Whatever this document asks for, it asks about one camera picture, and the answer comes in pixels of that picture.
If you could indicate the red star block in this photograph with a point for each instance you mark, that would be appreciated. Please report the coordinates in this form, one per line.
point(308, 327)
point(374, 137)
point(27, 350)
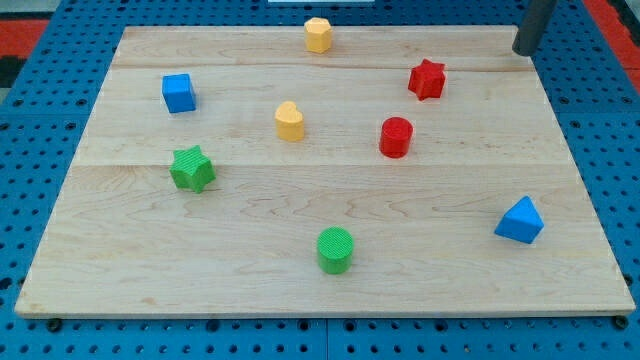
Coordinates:
point(427, 80)

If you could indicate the green star block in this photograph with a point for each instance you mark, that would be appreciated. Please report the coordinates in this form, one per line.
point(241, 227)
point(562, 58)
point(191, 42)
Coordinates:
point(191, 169)

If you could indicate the wooden board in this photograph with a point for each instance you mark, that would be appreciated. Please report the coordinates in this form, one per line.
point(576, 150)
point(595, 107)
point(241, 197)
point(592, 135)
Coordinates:
point(124, 242)

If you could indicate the yellow hexagon block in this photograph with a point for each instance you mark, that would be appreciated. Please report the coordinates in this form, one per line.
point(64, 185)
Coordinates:
point(318, 35)

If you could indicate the green cylinder block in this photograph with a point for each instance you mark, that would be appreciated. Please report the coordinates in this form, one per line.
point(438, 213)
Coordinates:
point(334, 247)

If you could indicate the blue triangle block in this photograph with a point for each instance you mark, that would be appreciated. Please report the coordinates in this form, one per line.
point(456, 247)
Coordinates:
point(521, 222)

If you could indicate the grey cylindrical robot arm stick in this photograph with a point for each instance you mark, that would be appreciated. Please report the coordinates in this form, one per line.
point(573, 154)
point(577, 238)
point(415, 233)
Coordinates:
point(532, 27)

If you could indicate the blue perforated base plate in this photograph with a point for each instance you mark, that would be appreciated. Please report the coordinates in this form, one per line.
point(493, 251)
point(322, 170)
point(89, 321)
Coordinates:
point(45, 112)

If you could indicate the yellow heart block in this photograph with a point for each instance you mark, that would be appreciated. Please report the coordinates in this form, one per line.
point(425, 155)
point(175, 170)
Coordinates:
point(289, 122)

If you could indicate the red cylinder block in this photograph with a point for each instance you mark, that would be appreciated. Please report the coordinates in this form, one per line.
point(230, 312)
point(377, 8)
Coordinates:
point(395, 138)

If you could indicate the blue cube block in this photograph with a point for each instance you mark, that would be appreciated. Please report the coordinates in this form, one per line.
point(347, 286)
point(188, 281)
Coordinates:
point(178, 93)

